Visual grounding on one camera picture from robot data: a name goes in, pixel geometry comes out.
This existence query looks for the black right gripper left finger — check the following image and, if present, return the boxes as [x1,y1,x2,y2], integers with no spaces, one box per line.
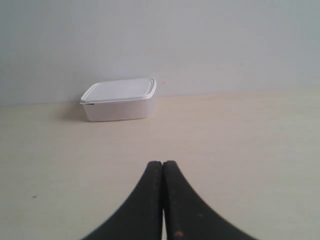
[84,161,163,240]

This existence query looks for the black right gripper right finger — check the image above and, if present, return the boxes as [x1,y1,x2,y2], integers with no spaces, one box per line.
[162,160,254,240]

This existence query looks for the white lidded plastic container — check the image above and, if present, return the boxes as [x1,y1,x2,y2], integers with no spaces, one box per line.
[80,78,157,122]

